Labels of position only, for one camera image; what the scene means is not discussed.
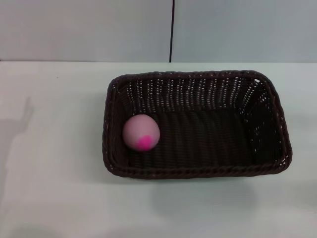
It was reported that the pink soft ball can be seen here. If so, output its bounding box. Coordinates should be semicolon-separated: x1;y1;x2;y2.
122;114;160;151

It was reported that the dark woven rectangular basket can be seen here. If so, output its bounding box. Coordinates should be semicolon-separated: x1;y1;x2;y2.
102;70;293;180

